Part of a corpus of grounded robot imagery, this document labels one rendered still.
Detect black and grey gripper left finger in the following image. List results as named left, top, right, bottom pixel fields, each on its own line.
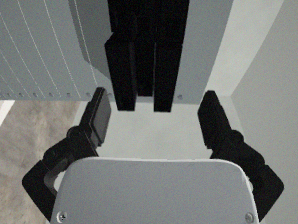
left=22, top=87, right=112, bottom=222

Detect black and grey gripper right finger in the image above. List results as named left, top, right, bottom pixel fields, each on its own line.
left=197, top=90, right=284, bottom=223

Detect grey server rack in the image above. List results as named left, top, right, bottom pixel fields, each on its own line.
left=0, top=0, right=234, bottom=112

